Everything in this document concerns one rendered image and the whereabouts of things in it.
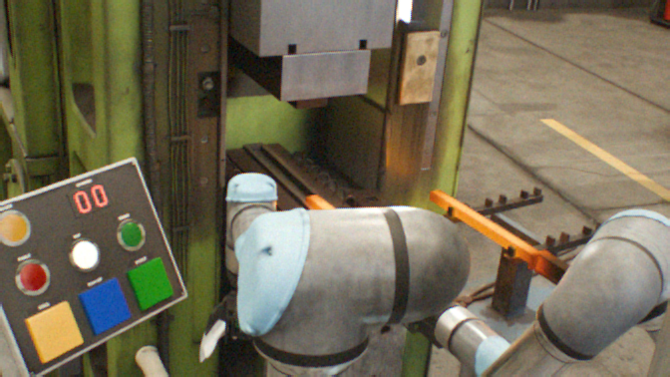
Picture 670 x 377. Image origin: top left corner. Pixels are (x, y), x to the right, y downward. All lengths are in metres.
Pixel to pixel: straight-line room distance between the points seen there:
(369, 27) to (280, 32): 0.20
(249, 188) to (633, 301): 0.55
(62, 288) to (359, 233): 0.77
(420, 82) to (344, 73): 0.31
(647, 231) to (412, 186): 0.99
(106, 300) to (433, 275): 0.80
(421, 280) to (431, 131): 1.30
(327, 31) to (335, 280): 0.96
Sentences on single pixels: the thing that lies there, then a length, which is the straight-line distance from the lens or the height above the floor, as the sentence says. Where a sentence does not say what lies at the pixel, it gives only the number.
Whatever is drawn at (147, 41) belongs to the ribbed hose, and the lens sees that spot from 1.63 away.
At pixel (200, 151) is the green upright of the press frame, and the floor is 1.12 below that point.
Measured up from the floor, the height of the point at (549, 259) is 0.98.
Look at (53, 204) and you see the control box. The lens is 1.44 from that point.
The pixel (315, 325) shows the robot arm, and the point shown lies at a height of 1.38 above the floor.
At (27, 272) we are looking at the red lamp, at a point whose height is 1.10.
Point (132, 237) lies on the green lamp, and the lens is 1.50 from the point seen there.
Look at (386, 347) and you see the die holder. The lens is 2.02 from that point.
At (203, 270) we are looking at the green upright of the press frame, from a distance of 1.91.
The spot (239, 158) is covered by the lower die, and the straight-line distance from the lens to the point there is 2.07.
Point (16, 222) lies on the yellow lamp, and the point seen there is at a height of 1.17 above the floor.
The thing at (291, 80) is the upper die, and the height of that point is 1.31.
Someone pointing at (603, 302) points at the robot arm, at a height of 1.27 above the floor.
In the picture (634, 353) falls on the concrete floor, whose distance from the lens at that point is 3.38.
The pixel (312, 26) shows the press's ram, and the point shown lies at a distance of 1.61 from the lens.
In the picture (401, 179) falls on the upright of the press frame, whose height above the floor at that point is 0.98.
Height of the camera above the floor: 1.81
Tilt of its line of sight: 25 degrees down
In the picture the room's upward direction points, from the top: 5 degrees clockwise
